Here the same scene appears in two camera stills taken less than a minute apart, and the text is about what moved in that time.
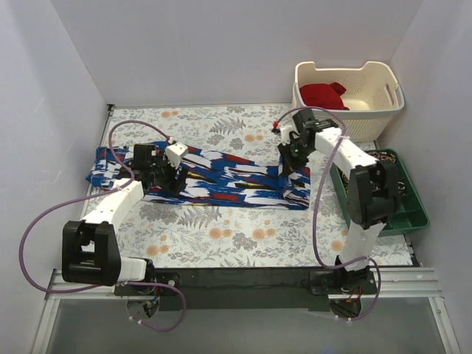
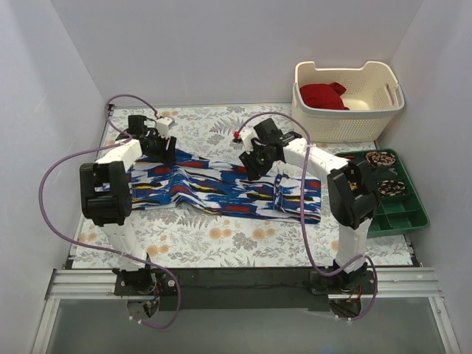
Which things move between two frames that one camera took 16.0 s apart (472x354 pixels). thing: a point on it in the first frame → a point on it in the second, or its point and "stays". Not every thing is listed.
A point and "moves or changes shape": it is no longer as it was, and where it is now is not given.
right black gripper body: (289, 158) → (249, 167)
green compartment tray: (412, 212) stays
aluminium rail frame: (408, 283) stays
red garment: (324, 96) stays
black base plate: (247, 289) stays
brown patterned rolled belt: (383, 155) stays
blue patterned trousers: (209, 177) moves or changes shape
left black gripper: (171, 176) → (167, 150)
